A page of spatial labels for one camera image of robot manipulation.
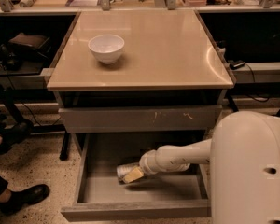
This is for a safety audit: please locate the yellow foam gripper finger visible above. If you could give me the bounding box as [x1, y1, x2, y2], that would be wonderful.
[123, 166, 144, 184]

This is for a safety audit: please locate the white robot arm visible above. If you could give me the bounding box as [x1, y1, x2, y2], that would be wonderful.
[121, 111, 280, 224]

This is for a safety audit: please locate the open grey middle drawer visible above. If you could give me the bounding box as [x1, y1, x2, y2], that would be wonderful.
[61, 131, 211, 222]

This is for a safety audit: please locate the closed grey top drawer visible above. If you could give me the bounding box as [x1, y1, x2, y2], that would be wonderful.
[59, 105, 222, 133]

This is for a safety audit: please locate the grey drawer cabinet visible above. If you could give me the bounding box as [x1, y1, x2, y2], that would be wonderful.
[48, 8, 234, 148]

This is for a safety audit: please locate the black table leg left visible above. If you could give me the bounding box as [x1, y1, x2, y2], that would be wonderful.
[59, 132, 70, 161]

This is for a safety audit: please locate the black shoe lower left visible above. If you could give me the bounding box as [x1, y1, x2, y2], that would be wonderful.
[0, 184, 50, 216]

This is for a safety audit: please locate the black shoe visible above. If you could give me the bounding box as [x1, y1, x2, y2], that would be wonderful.
[0, 120, 33, 155]
[0, 184, 50, 216]

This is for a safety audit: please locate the black shoe upper left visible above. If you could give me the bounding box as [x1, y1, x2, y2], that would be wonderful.
[0, 120, 33, 155]

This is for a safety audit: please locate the white ceramic bowl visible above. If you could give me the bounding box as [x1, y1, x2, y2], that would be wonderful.
[88, 35, 125, 64]

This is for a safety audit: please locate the small black device on ledge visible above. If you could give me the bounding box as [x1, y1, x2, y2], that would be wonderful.
[230, 60, 245, 70]

